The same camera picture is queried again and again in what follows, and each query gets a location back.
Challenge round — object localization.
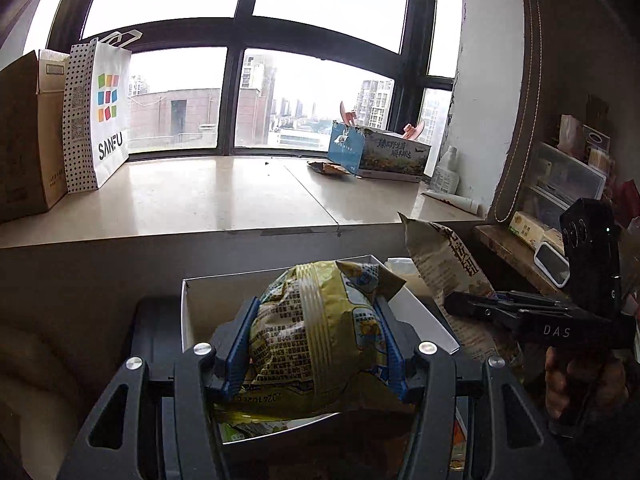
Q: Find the white polka-dot shopping bag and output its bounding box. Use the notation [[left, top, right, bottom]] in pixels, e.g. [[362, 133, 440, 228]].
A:
[[62, 30, 143, 195]]

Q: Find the person's right hand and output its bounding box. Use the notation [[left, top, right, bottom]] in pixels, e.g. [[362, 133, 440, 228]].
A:
[[544, 347, 629, 421]]

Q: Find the brown cardboard box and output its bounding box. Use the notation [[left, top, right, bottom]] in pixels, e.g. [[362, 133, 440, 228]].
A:
[[0, 49, 71, 225]]

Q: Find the crumpled brown wrapper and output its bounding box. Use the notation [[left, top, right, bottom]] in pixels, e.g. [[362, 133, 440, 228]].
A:
[[306, 160, 351, 179]]

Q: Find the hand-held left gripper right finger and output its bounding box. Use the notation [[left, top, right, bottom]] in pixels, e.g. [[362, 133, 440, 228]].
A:
[[374, 294, 571, 480]]

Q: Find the beige tissue pack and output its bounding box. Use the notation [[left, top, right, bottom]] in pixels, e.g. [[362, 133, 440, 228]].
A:
[[385, 257, 422, 282]]

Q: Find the dark blue mat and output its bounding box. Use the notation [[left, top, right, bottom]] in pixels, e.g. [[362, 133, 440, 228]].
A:
[[127, 296, 526, 480]]

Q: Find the yellow snack bag with seam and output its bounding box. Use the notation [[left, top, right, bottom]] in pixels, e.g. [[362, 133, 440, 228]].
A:
[[214, 259, 421, 422]]

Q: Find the red bag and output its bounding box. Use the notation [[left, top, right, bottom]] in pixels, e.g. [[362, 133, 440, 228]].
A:
[[612, 180, 640, 228]]

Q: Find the wooden shelf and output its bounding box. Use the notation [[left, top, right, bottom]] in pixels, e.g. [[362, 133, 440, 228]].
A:
[[474, 224, 566, 297]]

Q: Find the white device with dark screen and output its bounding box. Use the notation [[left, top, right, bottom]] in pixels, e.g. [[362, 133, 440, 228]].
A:
[[534, 241, 571, 286]]

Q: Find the small beige box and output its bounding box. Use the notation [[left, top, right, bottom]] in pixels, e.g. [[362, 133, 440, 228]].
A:
[[542, 227, 567, 257], [509, 211, 547, 246]]

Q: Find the white blind cord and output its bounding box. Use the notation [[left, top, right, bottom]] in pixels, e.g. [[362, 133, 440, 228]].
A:
[[492, 0, 545, 223]]

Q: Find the white cardboard box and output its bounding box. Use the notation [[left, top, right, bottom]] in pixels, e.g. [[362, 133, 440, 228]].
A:
[[181, 255, 462, 446]]

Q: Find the blue printed carton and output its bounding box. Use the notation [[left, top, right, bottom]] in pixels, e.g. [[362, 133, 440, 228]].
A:
[[327, 120, 432, 183]]

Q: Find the white tube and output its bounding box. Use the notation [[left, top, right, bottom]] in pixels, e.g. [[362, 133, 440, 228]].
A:
[[422, 189, 480, 214]]

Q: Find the long beige snack packet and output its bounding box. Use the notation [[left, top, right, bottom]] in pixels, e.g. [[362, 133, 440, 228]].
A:
[[398, 212, 523, 376]]

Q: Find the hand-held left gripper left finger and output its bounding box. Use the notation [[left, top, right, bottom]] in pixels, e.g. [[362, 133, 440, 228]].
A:
[[57, 296, 261, 480]]

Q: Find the white plastic bottle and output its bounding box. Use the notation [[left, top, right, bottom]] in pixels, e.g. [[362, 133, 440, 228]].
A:
[[431, 146, 460, 196]]

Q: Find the beige upholstered seat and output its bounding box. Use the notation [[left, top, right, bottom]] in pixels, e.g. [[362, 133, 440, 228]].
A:
[[0, 320, 131, 461]]

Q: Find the black window frame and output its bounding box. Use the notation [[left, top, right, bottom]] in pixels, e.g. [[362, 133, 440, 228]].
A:
[[47, 0, 463, 157]]

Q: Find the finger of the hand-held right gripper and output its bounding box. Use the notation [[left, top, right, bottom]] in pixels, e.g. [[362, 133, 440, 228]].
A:
[[492, 290, 568, 310], [444, 291, 523, 333]]

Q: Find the clear plastic drawer unit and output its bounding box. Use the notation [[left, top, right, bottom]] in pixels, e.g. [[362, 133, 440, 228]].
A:
[[520, 141, 607, 226]]

